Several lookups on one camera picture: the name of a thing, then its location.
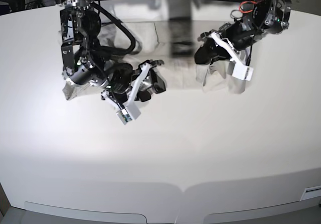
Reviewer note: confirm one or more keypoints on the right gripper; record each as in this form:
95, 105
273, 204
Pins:
120, 79

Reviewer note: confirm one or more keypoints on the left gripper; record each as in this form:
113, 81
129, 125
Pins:
238, 34

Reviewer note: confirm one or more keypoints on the beige T-shirt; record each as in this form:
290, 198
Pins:
131, 62

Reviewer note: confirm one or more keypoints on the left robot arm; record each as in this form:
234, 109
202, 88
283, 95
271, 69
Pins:
259, 18

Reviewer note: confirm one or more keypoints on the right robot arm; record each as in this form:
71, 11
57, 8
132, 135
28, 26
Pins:
87, 62

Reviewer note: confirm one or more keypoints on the white label sticker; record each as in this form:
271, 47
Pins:
311, 192

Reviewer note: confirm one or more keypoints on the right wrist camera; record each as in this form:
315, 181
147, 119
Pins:
129, 113

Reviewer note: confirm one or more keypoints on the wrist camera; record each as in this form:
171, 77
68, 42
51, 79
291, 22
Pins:
129, 113
242, 72

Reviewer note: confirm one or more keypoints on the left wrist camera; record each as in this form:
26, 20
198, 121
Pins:
242, 72

